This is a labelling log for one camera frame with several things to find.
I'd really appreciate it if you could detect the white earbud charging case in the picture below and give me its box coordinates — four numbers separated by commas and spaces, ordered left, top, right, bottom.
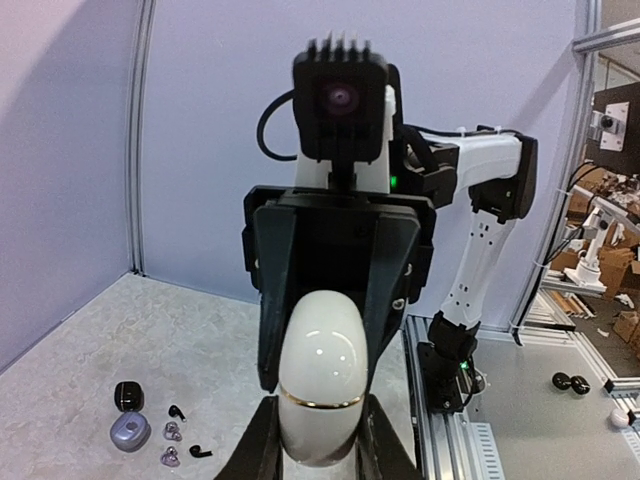
278, 290, 368, 468

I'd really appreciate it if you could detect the black charging case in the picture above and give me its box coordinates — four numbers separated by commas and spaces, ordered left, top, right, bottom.
114, 380, 145, 412

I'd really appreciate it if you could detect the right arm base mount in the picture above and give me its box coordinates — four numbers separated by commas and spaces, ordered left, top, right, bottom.
417, 340, 487, 414

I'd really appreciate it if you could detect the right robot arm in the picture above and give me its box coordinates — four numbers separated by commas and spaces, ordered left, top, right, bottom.
242, 55, 538, 407

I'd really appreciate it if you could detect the black earbud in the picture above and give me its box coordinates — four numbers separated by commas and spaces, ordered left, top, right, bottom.
189, 444, 213, 459
168, 404, 187, 422

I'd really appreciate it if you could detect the right frame post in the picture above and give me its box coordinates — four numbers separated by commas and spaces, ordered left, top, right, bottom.
126, 0, 156, 276

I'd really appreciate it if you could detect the black earbud upper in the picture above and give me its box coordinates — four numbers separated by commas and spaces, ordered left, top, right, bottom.
168, 404, 187, 422

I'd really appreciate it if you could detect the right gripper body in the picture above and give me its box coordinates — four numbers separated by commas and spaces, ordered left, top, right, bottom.
242, 186, 436, 305

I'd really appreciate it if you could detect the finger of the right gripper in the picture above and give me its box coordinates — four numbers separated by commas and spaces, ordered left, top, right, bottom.
254, 206, 297, 392
363, 213, 420, 392

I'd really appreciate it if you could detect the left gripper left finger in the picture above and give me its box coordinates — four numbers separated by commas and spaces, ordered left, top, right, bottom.
214, 396, 284, 480

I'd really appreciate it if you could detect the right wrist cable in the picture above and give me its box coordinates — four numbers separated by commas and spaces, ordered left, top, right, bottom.
257, 90, 301, 162

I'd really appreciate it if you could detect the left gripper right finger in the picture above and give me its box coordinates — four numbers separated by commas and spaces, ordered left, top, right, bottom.
355, 394, 422, 480

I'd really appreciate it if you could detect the purple round charging case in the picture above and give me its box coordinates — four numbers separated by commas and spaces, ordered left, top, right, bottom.
109, 411, 152, 453

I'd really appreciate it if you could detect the black earbud lower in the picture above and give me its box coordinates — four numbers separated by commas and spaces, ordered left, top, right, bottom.
189, 444, 213, 459

